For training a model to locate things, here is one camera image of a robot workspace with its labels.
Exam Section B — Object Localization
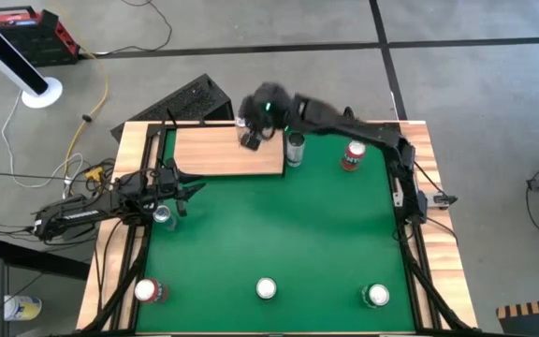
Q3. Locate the black perforated metal box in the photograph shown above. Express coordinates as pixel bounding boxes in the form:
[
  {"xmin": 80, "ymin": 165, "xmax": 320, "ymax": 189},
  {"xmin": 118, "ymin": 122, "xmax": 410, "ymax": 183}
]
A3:
[{"xmin": 109, "ymin": 73, "xmax": 235, "ymax": 142}]

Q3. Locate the green Sprite can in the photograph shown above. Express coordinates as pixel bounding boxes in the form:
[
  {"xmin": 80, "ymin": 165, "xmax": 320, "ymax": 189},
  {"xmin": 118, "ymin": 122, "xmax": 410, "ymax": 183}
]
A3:
[
  {"xmin": 255, "ymin": 276, "xmax": 278, "ymax": 300},
  {"xmin": 360, "ymin": 282, "xmax": 391, "ymax": 310}
]

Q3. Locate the thin black cable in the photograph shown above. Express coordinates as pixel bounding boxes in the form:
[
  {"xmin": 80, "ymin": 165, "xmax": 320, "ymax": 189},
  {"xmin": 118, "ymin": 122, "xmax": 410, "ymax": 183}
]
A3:
[{"xmin": 0, "ymin": 170, "xmax": 94, "ymax": 184}]

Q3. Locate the red Fanta can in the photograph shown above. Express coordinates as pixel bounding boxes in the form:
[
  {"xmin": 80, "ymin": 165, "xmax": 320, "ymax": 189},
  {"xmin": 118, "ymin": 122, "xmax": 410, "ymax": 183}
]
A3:
[
  {"xmin": 133, "ymin": 278, "xmax": 171, "ymax": 304},
  {"xmin": 340, "ymin": 139, "xmax": 367, "ymax": 172}
]

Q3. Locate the white cable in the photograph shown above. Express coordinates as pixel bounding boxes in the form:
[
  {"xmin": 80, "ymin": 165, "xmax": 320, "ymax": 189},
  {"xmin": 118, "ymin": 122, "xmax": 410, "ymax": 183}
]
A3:
[{"xmin": 0, "ymin": 91, "xmax": 86, "ymax": 200}]

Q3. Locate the white and black floor stand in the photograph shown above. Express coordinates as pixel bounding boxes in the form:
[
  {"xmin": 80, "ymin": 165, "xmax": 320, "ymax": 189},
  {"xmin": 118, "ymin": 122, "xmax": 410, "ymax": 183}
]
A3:
[{"xmin": 0, "ymin": 3, "xmax": 65, "ymax": 110}]

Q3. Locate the black aluminium table frame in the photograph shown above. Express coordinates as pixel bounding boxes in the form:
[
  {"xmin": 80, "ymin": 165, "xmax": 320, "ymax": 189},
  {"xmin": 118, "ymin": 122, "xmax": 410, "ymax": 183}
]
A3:
[{"xmin": 81, "ymin": 120, "xmax": 479, "ymax": 337}]

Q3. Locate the yellow power plug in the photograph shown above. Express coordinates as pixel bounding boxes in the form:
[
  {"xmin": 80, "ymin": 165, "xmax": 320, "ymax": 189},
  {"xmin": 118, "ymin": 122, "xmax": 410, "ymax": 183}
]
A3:
[{"xmin": 84, "ymin": 166, "xmax": 106, "ymax": 183}]

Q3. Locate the red and black toolbox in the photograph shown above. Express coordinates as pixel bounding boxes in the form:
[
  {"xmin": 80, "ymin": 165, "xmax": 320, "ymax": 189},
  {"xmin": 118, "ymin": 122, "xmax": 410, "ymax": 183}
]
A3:
[{"xmin": 0, "ymin": 5, "xmax": 81, "ymax": 68}]

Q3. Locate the black floor cable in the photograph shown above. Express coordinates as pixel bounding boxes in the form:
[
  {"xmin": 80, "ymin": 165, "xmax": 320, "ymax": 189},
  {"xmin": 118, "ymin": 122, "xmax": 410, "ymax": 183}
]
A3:
[{"xmin": 80, "ymin": 0, "xmax": 174, "ymax": 58}]

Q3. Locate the wooden shelf with black frame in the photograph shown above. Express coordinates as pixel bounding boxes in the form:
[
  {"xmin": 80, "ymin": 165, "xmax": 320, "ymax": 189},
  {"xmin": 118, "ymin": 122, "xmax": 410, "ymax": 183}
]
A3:
[{"xmin": 156, "ymin": 108, "xmax": 288, "ymax": 181}]

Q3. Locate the tall white Celsius can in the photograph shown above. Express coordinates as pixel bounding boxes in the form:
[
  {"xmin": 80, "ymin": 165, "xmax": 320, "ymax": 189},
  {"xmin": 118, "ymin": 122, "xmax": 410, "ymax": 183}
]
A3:
[{"xmin": 285, "ymin": 132, "xmax": 307, "ymax": 169}]

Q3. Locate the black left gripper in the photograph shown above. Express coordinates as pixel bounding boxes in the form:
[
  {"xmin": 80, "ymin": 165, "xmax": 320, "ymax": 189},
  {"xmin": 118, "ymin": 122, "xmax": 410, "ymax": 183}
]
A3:
[{"xmin": 153, "ymin": 158, "xmax": 207, "ymax": 217}]

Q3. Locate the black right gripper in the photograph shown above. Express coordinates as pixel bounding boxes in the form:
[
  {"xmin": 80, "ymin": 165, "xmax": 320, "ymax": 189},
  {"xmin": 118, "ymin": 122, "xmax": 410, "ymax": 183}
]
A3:
[{"xmin": 240, "ymin": 81, "xmax": 297, "ymax": 152}]

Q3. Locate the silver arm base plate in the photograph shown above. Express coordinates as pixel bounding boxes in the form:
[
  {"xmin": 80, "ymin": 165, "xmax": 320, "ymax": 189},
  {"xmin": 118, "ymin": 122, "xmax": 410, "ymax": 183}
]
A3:
[{"xmin": 392, "ymin": 189, "xmax": 459, "ymax": 211}]

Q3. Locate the white and yellow wipes canister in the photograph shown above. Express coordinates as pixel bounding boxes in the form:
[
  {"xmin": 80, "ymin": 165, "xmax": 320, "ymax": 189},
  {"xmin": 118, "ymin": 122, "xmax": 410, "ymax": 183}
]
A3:
[{"xmin": 3, "ymin": 294, "xmax": 44, "ymax": 323}]

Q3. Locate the green table mat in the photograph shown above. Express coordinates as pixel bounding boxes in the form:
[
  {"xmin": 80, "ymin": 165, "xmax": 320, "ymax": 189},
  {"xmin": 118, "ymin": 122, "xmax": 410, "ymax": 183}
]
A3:
[{"xmin": 135, "ymin": 126, "xmax": 416, "ymax": 334}]

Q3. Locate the black box with striped edge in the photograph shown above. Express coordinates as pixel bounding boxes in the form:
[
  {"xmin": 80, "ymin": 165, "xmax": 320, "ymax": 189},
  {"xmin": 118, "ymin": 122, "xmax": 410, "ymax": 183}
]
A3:
[{"xmin": 496, "ymin": 297, "xmax": 539, "ymax": 337}]

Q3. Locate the long yellow cable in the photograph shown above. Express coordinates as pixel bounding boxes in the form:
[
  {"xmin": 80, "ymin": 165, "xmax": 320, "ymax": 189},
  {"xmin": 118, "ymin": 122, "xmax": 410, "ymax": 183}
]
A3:
[{"xmin": 62, "ymin": 44, "xmax": 110, "ymax": 187}]

